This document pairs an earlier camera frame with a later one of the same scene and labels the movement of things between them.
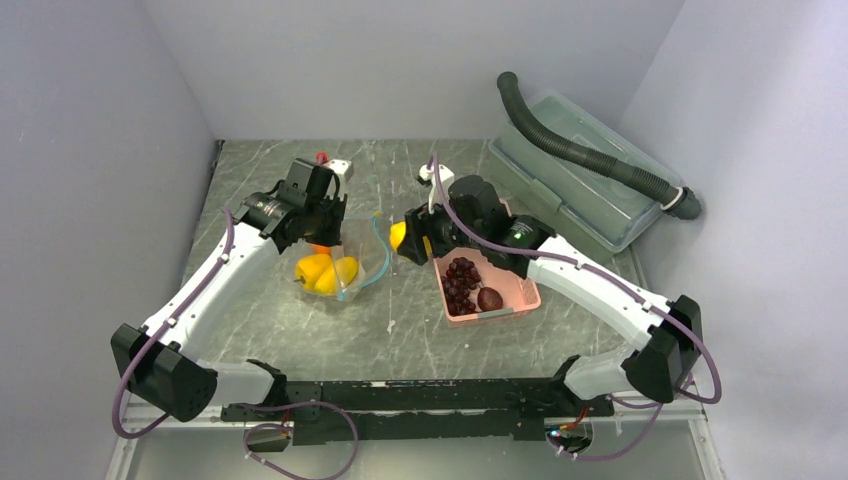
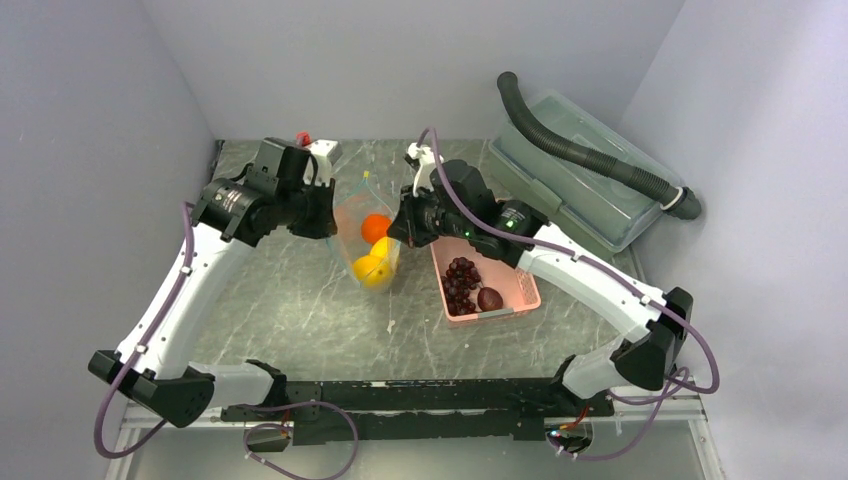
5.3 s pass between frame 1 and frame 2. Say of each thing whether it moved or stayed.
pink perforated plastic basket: stayed
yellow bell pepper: moved
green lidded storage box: stayed
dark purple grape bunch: stayed
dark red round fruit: stayed
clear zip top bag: moved
